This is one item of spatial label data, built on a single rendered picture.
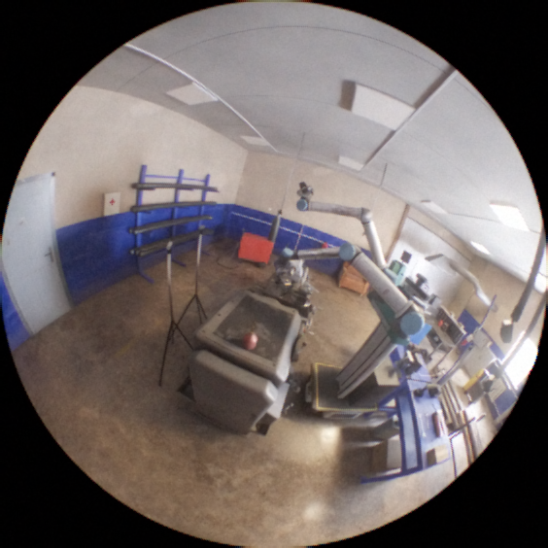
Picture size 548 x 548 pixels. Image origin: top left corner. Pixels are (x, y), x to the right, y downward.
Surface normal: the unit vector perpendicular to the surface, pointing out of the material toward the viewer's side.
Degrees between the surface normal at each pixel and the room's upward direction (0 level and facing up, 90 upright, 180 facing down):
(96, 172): 90
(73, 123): 90
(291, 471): 0
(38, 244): 90
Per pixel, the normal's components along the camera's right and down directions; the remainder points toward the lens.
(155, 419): 0.27, -0.87
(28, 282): 0.92, 0.36
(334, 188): -0.28, 0.35
